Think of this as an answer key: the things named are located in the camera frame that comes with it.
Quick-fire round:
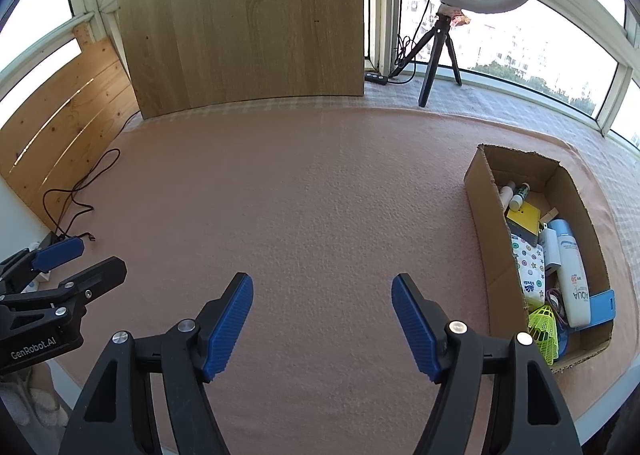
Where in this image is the crumpled pink wrapper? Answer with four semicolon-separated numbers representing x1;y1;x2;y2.
437;5;473;28

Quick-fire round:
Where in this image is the light wooden board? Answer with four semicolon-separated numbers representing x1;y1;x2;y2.
115;0;366;120

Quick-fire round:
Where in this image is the yellow and grey box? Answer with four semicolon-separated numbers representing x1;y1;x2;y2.
506;202;542;238

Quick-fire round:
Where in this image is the patterned tissue pack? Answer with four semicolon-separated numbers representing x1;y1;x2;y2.
510;234;547;308

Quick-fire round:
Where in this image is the cardboard box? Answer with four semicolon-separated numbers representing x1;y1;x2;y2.
463;144;615;376

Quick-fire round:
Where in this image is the black tripod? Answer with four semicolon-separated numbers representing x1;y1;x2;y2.
389;12;463;108

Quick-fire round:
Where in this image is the green glue stick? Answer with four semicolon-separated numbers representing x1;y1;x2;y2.
509;182;531;212

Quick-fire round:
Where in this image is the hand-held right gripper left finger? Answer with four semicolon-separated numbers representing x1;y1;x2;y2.
59;272;254;455

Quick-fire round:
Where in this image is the white power adapter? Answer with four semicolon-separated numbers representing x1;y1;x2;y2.
25;234;57;286

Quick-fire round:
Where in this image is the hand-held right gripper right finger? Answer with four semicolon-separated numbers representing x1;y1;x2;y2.
391;273;583;455

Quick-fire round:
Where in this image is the blue plastic tag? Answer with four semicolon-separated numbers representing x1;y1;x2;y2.
587;289;617;328

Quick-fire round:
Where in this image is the black ring light cable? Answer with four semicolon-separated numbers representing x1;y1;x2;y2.
395;0;436;83

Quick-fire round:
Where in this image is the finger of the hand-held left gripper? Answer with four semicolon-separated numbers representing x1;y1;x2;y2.
0;236;85;293
0;256;128;333

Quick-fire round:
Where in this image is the small white device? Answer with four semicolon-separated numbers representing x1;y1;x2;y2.
539;229;562;278

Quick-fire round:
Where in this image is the wooden slat panel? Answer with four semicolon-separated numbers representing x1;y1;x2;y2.
0;25;141;236

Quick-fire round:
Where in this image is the thin black cable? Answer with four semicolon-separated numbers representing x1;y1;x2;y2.
42;149;122;243

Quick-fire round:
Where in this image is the white sunscreen tube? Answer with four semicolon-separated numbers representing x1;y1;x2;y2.
548;219;593;328

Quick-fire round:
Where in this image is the pink blanket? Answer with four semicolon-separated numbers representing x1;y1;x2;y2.
50;107;638;455

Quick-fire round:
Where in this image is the white fluffy cloth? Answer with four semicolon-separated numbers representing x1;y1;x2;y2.
0;365;68;428

